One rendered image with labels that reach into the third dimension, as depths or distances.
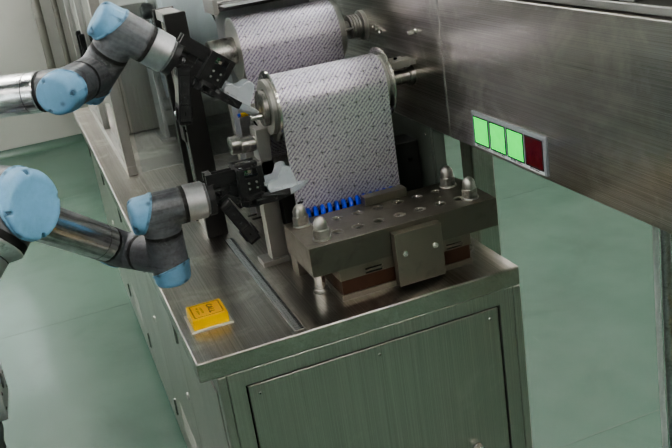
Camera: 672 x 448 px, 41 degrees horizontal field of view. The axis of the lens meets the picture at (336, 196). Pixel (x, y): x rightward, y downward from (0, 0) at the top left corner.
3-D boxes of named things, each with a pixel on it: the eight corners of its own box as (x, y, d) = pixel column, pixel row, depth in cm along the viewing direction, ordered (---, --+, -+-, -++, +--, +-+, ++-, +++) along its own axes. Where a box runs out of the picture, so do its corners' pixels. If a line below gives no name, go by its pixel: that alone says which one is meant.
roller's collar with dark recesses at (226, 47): (208, 67, 205) (203, 40, 203) (233, 62, 207) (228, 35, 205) (214, 71, 199) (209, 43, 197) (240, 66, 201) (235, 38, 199)
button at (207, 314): (187, 318, 176) (185, 307, 175) (221, 308, 178) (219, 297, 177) (194, 332, 169) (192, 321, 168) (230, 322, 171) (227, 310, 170)
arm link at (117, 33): (84, 27, 169) (106, -10, 166) (136, 55, 174) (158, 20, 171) (81, 44, 163) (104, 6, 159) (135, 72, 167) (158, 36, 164)
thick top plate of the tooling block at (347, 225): (287, 251, 182) (283, 224, 180) (460, 203, 194) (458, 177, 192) (313, 278, 168) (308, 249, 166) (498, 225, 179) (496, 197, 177)
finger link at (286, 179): (309, 161, 179) (265, 172, 177) (313, 189, 181) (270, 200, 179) (304, 158, 182) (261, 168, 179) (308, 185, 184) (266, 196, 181)
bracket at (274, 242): (256, 261, 198) (231, 129, 188) (283, 253, 200) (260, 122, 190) (262, 269, 193) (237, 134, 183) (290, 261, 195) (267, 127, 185)
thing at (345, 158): (298, 218, 186) (283, 133, 179) (399, 190, 192) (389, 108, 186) (298, 218, 185) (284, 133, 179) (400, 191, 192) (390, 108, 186)
